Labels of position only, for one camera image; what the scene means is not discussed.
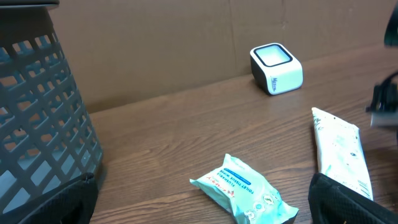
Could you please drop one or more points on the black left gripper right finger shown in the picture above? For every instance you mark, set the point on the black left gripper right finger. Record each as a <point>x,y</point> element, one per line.
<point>331,202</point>

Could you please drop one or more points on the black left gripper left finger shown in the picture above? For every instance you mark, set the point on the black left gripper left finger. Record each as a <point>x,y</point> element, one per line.
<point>72,202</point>

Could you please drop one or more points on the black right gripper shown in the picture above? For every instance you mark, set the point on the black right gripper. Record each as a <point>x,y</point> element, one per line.
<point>384,96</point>

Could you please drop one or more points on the white bamboo print tube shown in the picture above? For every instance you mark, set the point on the white bamboo print tube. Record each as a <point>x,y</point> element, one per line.
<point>340,153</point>

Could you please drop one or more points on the teal plastic packet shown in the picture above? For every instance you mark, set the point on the teal plastic packet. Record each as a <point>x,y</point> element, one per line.
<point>245,193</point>

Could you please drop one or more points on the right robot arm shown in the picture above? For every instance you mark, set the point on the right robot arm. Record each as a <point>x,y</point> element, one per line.
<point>390,36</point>

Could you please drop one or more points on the white barcode scanner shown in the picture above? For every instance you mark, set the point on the white barcode scanner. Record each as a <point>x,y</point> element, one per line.
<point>275,69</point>

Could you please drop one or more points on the grey plastic mesh basket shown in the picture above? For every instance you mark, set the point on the grey plastic mesh basket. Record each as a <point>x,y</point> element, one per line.
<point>47,137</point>

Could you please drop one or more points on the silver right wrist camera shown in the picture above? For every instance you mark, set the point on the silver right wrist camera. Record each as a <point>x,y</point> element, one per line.
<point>384,120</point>

